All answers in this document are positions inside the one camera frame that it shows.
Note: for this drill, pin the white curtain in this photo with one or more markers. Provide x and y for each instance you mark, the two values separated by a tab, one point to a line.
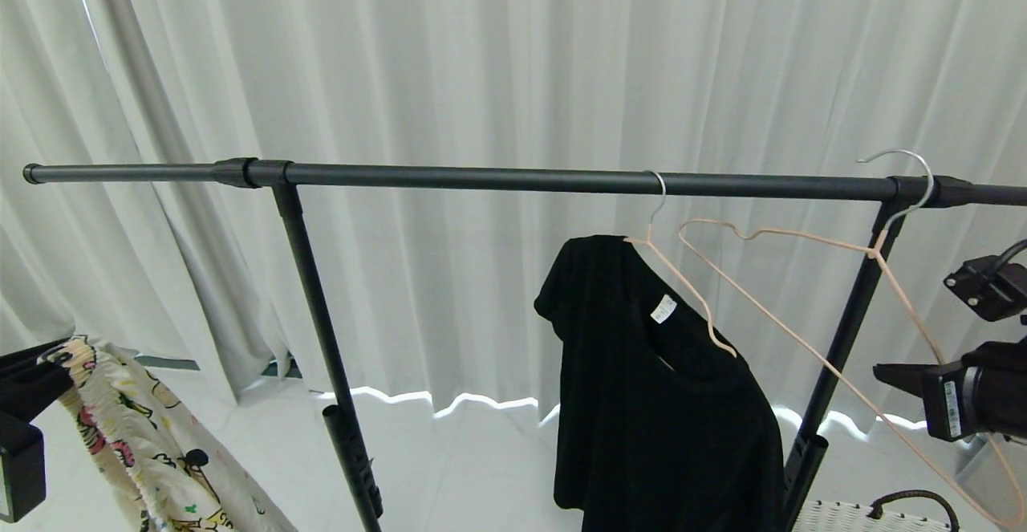
481	58

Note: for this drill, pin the black clothes rack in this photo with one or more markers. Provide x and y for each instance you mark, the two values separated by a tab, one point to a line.
481	179

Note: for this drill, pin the pink clothes hanger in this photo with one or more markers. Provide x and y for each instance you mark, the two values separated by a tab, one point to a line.
648	235
818	241

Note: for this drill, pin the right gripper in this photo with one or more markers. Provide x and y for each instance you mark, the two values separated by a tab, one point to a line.
991	395

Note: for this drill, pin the cream printed garment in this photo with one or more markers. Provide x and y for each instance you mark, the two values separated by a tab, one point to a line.
144	444

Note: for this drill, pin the black t-shirt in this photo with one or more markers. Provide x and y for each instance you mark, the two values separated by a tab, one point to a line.
658	436

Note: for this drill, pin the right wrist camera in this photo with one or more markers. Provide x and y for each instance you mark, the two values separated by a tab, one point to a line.
991	291

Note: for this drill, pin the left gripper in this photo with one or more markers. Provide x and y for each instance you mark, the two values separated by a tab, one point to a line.
20	468

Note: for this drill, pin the white laundry basket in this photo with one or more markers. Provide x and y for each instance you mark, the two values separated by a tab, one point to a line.
834	518

